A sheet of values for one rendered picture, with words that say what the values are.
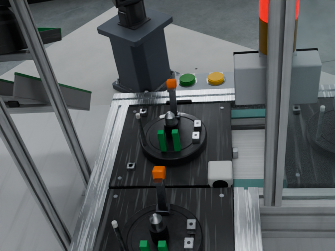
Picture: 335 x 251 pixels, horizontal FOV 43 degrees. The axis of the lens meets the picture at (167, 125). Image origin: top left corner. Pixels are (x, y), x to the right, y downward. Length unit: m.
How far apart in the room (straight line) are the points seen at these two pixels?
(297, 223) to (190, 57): 0.69
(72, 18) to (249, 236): 3.12
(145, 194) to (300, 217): 0.29
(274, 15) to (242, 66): 0.11
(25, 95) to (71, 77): 0.59
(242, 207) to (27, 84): 0.44
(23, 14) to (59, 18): 3.02
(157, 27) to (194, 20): 2.20
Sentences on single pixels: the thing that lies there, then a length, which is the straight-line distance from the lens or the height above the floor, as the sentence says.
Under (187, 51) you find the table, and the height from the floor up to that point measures 0.86.
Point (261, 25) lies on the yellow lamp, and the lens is 0.59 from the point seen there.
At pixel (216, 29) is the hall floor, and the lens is 3.18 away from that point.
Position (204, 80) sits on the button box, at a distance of 1.07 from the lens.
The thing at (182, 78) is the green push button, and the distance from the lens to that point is 1.07.
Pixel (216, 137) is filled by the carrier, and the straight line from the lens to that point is 0.90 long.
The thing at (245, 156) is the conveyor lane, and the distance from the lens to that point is 0.94.
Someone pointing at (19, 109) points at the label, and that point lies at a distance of 0.87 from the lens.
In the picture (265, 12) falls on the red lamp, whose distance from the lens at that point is 0.58.
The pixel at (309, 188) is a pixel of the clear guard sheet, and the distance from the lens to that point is 0.79.
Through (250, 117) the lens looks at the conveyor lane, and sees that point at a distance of 0.98.
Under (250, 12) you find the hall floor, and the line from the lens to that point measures 3.37.
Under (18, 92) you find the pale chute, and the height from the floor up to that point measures 1.19.
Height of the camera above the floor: 1.60
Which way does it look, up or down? 42 degrees down
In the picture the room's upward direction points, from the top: 10 degrees counter-clockwise
